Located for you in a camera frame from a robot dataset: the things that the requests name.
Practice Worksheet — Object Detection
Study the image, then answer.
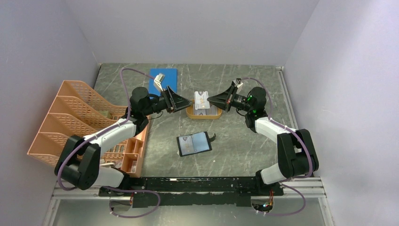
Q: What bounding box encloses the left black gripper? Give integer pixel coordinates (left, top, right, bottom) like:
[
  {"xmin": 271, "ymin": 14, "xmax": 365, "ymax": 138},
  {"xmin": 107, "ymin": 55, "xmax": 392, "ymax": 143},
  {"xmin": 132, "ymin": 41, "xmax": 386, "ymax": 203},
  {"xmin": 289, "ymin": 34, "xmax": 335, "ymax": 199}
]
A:
[{"xmin": 143, "ymin": 85, "xmax": 192, "ymax": 116}]

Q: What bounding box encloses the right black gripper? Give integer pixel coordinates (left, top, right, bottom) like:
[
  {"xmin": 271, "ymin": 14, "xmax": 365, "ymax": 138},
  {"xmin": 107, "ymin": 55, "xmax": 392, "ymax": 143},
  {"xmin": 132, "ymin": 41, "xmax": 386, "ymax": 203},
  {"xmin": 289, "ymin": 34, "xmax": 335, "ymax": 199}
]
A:
[{"xmin": 207, "ymin": 85, "xmax": 253, "ymax": 113}]

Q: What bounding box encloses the yellow oval tray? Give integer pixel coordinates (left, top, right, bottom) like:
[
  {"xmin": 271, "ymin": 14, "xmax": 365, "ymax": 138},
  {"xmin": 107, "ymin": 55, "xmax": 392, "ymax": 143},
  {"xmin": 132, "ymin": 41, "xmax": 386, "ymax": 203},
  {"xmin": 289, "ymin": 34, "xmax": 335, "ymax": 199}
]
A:
[{"xmin": 185, "ymin": 104, "xmax": 222, "ymax": 120}]

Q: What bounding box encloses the orange mesh file rack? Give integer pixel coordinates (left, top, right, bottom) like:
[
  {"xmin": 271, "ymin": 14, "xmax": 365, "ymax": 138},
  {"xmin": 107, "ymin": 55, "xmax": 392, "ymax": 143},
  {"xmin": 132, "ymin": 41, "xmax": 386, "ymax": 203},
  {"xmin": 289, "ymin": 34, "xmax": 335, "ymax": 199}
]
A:
[{"xmin": 27, "ymin": 81, "xmax": 149, "ymax": 178}]

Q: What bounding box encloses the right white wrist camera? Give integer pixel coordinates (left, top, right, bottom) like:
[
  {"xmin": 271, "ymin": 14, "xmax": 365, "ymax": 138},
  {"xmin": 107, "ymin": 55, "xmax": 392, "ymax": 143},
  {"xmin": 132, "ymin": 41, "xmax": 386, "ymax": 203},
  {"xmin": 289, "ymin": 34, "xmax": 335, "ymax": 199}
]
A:
[{"xmin": 233, "ymin": 78, "xmax": 243, "ymax": 89}]

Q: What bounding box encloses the black card holder wallet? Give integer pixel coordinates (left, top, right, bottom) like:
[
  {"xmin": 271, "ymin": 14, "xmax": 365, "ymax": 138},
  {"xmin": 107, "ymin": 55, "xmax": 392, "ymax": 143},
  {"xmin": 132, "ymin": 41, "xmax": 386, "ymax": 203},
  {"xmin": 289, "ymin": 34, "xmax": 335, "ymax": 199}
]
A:
[{"xmin": 176, "ymin": 131, "xmax": 216, "ymax": 157}]

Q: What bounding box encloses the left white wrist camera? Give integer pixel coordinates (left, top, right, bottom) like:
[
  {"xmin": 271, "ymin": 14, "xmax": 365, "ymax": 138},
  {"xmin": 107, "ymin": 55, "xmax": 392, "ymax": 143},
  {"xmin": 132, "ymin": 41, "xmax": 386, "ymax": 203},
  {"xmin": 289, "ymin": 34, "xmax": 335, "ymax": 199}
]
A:
[{"xmin": 153, "ymin": 73, "xmax": 165, "ymax": 92}]

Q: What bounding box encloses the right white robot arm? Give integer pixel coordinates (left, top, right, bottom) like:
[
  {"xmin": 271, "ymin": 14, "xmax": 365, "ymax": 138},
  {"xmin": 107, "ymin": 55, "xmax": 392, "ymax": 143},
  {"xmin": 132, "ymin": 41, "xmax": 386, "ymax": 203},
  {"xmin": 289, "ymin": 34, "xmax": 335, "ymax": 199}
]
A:
[{"xmin": 207, "ymin": 83, "xmax": 319, "ymax": 195}]

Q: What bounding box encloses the blue flat mat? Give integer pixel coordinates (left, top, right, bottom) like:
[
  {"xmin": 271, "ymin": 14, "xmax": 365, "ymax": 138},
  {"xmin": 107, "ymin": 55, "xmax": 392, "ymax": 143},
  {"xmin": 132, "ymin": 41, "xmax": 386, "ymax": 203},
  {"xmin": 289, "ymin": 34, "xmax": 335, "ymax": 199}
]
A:
[{"xmin": 148, "ymin": 68, "xmax": 178, "ymax": 96}]

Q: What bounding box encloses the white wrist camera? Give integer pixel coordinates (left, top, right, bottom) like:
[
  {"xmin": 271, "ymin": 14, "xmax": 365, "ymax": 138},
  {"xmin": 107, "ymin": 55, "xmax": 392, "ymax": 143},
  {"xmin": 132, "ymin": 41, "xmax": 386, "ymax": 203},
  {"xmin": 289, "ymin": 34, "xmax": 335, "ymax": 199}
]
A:
[
  {"xmin": 233, "ymin": 78, "xmax": 243, "ymax": 89},
  {"xmin": 153, "ymin": 73, "xmax": 165, "ymax": 92}
]

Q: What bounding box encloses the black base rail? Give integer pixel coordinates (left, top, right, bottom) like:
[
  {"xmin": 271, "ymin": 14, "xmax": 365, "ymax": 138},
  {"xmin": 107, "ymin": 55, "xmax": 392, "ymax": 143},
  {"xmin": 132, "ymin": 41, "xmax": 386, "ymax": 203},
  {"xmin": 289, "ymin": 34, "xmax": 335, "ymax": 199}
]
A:
[{"xmin": 98, "ymin": 176, "xmax": 284, "ymax": 208}]

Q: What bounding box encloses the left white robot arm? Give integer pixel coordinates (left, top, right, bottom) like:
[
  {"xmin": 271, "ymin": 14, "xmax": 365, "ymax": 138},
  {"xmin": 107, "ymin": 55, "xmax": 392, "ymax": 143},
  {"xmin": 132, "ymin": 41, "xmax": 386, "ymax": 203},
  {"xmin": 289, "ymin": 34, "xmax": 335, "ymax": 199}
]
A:
[{"xmin": 55, "ymin": 87, "xmax": 192, "ymax": 196}]

